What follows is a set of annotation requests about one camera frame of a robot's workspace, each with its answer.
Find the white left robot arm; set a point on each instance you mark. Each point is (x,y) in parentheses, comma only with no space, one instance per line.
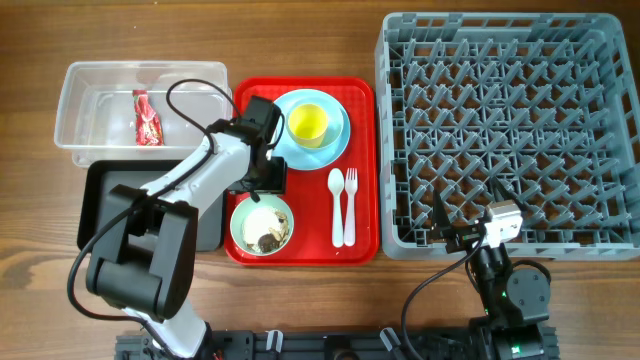
(141,258)

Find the green bowl with food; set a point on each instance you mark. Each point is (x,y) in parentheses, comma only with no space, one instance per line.
(261,228)

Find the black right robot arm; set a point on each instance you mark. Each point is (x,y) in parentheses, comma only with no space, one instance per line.
(515,294)

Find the light blue bowl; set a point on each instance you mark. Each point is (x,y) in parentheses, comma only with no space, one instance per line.
(330,105)

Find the black rectangular tray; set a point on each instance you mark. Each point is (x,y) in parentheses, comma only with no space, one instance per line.
(103,175)

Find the yellow plastic cup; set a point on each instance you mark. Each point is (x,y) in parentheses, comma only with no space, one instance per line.
(308,124)

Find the white plastic fork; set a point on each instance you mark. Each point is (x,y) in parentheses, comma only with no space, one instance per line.
(351,187)

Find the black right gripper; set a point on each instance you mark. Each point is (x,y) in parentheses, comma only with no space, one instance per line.
(462,236)

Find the grey dishwasher rack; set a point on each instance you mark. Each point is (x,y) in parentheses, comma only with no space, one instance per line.
(544,103)

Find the light blue plate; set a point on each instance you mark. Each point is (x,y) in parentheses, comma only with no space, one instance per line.
(299,159)

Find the white plastic spoon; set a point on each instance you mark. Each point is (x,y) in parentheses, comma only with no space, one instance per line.
(336,185)

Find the red plastic tray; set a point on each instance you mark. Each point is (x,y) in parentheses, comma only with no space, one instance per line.
(307,194)

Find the red snack wrapper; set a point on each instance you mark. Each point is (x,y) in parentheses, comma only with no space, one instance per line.
(148,125)

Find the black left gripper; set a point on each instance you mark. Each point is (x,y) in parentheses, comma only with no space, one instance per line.
(278,180)

